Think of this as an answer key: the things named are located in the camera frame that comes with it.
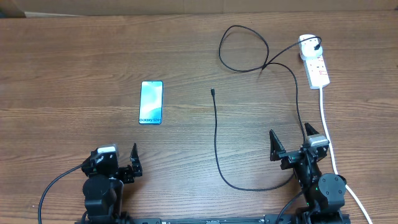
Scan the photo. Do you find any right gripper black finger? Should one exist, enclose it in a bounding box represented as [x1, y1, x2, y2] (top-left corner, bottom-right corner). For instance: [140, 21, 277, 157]
[304, 123, 318, 136]
[269, 129, 286, 161]

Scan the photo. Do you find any blue Samsung Galaxy smartphone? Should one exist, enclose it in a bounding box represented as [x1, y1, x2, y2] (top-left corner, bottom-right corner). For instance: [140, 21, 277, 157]
[139, 80, 164, 124]

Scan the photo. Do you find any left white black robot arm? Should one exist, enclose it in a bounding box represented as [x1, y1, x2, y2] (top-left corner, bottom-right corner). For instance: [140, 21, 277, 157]
[81, 144, 142, 223]

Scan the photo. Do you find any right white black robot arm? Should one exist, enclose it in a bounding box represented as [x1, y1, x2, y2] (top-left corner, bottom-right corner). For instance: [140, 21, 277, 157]
[264, 123, 351, 223]

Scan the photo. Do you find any white charger plug adapter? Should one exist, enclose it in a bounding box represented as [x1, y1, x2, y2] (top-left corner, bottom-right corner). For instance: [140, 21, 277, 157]
[298, 34, 323, 61]

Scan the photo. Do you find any white power strip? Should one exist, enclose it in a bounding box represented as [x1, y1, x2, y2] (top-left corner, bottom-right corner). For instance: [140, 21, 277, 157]
[303, 56, 330, 90]

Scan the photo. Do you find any white power strip cord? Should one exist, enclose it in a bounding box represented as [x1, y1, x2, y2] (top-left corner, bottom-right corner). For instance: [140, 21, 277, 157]
[318, 86, 374, 224]

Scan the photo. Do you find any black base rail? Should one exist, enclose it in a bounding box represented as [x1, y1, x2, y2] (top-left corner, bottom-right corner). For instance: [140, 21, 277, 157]
[74, 213, 351, 224]

